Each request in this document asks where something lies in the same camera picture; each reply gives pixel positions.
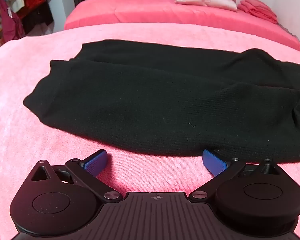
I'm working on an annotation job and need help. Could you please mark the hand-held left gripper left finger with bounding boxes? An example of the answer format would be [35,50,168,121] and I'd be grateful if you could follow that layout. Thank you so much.
[30,149,122,202]

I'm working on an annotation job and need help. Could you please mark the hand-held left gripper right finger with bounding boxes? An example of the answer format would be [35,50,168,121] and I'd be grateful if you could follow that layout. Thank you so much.
[189,149,280,203]

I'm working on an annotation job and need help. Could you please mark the black pants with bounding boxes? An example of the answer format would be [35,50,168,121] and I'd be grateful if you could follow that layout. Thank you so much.
[23,39,300,163]

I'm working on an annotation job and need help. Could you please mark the pink fleece blanket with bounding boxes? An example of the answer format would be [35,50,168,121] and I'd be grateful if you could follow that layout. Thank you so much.
[0,22,300,240]

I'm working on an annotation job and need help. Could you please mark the folded red cloth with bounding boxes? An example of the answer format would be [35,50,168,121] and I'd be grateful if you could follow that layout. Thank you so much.
[237,0,278,24]

